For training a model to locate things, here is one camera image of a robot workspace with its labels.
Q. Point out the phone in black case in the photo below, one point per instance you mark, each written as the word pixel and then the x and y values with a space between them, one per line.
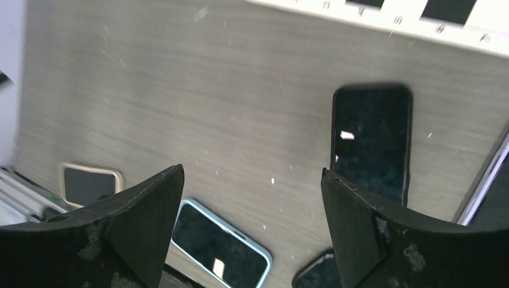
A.
pixel 322 272

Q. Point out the aluminium front rail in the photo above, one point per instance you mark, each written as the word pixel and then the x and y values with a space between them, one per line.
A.
pixel 24 201

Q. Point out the phone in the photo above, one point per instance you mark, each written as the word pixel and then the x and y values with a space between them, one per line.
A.
pixel 322 272
pixel 82 185
pixel 223 251
pixel 485 205
pixel 371 127

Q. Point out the phone in lilac case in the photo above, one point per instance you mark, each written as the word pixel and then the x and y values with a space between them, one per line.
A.
pixel 485 205

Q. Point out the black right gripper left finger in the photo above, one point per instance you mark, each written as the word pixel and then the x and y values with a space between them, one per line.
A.
pixel 119 241

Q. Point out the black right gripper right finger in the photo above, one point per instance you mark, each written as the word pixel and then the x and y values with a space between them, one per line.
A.
pixel 379 243

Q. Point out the black white chessboard mat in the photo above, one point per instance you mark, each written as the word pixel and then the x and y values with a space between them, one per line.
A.
pixel 479 25

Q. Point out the phone in beige case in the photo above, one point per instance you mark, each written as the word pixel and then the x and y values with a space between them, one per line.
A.
pixel 82 185

